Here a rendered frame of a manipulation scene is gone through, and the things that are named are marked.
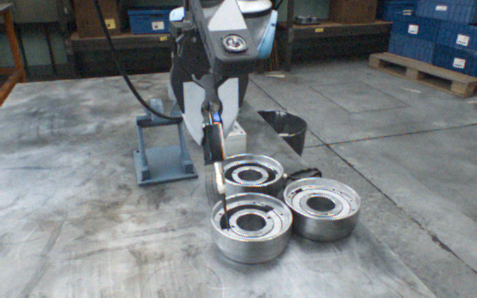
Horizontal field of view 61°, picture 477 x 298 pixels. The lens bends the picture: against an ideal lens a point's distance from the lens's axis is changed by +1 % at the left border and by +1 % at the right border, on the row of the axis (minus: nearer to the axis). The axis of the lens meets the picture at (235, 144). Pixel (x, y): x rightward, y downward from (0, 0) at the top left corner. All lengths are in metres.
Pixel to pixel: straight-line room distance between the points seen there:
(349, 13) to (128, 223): 4.26
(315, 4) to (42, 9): 2.92
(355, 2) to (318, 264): 4.28
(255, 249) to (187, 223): 0.13
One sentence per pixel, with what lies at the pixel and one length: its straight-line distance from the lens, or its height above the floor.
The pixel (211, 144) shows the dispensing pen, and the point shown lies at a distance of 0.50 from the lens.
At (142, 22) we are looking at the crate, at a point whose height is 0.56.
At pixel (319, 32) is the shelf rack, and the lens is 4.46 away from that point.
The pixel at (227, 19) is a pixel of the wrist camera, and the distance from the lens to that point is 0.43.
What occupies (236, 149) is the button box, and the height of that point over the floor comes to 0.82.
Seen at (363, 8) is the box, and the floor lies 0.62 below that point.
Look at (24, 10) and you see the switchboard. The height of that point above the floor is 0.67.
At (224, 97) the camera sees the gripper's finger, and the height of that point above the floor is 0.98.
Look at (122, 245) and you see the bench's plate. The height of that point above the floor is 0.80.
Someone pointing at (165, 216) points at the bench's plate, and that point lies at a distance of 0.60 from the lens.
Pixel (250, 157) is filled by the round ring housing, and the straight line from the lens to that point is 0.67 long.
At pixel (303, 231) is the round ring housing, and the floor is 0.81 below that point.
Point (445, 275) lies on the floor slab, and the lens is 1.85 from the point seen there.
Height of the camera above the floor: 1.14
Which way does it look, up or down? 26 degrees down
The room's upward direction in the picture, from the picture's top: straight up
